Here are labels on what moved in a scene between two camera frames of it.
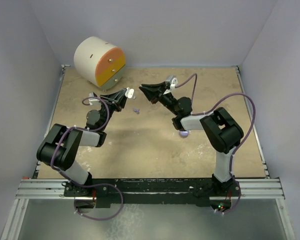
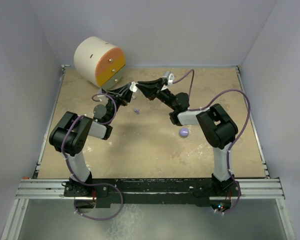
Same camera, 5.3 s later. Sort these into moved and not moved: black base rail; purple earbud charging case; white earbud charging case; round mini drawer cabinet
Moved: white earbud charging case
Not moved: purple earbud charging case; black base rail; round mini drawer cabinet
